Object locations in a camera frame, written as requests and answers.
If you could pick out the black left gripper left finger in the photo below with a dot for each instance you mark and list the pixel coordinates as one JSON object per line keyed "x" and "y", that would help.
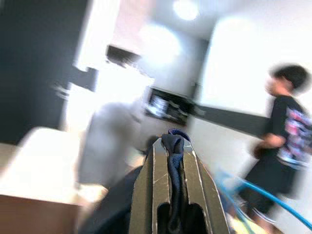
{"x": 146, "y": 195}

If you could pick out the person in black shirt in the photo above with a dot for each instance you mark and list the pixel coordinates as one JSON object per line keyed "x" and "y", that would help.
{"x": 285, "y": 117}

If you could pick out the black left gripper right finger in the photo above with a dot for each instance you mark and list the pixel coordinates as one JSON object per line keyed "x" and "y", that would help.
{"x": 204, "y": 190}

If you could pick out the blue plastic clothes hanger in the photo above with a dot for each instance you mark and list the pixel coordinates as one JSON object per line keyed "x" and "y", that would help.
{"x": 268, "y": 194}

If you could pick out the navy blue garment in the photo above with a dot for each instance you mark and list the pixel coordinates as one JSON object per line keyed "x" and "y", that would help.
{"x": 174, "y": 170}

